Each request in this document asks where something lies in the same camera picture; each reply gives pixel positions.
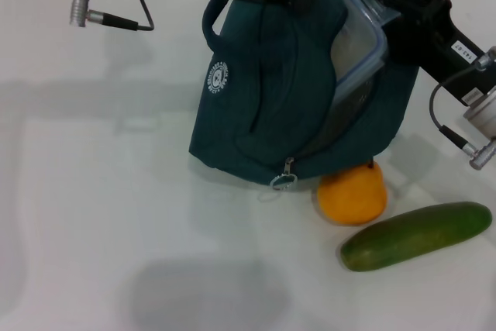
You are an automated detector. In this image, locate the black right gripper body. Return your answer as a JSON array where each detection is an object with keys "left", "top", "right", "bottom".
[{"left": 383, "top": 0, "right": 496, "bottom": 106}]

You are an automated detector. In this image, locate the clear blue-rimmed plastic container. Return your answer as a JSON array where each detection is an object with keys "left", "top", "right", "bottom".
[{"left": 329, "top": 0, "right": 402, "bottom": 107}]

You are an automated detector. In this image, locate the dark teal insulated lunch bag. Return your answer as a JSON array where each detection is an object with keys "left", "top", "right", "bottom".
[{"left": 188, "top": 0, "right": 420, "bottom": 192}]

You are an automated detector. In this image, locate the orange pear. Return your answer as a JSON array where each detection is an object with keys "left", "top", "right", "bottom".
[{"left": 316, "top": 162, "right": 388, "bottom": 226}]

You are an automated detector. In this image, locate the green cucumber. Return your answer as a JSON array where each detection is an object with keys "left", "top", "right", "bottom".
[{"left": 339, "top": 202, "right": 493, "bottom": 273}]

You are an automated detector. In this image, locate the right arm cable with plug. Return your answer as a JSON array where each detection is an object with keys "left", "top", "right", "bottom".
[{"left": 429, "top": 71, "right": 496, "bottom": 171}]

